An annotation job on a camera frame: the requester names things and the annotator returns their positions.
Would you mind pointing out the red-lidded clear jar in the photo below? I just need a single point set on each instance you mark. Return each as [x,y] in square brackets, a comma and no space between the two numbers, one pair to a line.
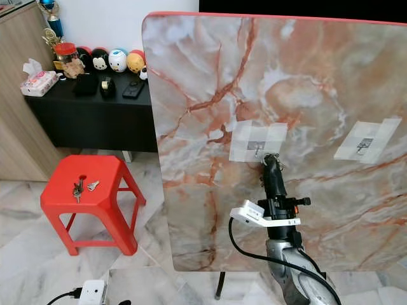
[68,61]

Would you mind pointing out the black table leg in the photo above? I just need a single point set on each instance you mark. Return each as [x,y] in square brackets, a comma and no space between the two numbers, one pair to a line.
[221,286]

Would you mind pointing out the single silver key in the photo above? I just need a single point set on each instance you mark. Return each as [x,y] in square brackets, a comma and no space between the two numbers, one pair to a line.
[93,186]

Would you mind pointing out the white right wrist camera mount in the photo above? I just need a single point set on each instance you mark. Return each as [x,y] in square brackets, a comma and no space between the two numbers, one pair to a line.
[249,212]

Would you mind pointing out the small panda figure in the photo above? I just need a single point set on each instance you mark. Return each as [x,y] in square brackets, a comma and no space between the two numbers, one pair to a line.
[143,73]

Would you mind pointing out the white power adapter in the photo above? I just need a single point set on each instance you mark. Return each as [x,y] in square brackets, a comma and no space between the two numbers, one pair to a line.
[93,293]

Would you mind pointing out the black red round doll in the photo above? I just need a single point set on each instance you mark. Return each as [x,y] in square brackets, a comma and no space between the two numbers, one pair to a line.
[86,56]

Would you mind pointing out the white blue round doll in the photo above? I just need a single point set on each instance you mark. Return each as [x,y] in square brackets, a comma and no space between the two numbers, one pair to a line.
[117,61]

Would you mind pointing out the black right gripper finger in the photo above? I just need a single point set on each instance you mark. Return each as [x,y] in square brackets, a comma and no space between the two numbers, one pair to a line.
[280,179]
[269,176]

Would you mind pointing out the dark key bunch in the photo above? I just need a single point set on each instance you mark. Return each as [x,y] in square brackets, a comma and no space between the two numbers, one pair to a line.
[78,189]

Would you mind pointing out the yellow red round doll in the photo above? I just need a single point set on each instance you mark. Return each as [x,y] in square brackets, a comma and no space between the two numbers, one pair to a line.
[135,62]

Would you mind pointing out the black white round doll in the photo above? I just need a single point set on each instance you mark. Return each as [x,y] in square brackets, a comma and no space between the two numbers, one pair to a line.
[100,60]

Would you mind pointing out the light wooden cabinet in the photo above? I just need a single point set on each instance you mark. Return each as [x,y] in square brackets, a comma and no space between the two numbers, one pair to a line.
[16,121]

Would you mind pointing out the black television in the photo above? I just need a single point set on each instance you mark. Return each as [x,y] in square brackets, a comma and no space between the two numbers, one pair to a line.
[299,6]

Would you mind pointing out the flat black phone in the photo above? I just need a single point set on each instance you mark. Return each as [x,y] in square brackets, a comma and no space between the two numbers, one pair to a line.
[133,90]

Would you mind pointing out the taped metal wall hook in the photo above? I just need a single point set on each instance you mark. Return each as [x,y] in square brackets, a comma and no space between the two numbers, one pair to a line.
[365,143]
[257,146]

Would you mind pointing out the black tape dispenser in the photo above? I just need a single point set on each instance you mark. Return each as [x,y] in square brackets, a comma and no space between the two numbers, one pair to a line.
[108,89]

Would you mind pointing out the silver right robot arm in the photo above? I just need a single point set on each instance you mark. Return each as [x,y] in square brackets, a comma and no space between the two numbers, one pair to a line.
[296,273]

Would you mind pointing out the red plastic stool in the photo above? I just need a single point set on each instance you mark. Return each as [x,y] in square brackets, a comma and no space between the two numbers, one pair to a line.
[82,211]

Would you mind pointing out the blue gold trophy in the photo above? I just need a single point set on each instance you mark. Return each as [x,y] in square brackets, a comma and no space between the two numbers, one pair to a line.
[49,7]

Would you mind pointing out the pink tissue pack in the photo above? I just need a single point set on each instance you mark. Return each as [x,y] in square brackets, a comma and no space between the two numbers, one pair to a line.
[38,82]

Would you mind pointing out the black low sideboard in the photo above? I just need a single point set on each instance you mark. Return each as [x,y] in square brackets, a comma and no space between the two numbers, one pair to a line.
[102,124]

